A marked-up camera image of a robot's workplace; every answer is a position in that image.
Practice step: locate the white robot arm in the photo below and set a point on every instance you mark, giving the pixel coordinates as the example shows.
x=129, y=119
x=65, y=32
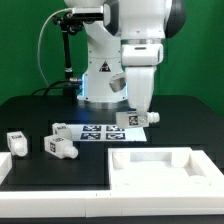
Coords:
x=109, y=24

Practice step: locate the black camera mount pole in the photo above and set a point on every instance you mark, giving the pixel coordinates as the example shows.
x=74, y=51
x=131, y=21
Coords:
x=69, y=26

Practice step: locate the white obstacle fence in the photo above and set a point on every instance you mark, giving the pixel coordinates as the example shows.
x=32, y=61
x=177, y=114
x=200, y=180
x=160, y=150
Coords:
x=44, y=204

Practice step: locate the white square table top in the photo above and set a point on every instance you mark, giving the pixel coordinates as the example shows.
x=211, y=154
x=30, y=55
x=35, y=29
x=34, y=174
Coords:
x=162, y=169

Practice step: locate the white sheet with tags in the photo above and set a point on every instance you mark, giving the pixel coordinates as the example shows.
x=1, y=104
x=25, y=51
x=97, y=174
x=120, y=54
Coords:
x=108, y=132

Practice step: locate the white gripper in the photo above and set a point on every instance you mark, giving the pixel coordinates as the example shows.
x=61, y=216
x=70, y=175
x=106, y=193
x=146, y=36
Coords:
x=140, y=87

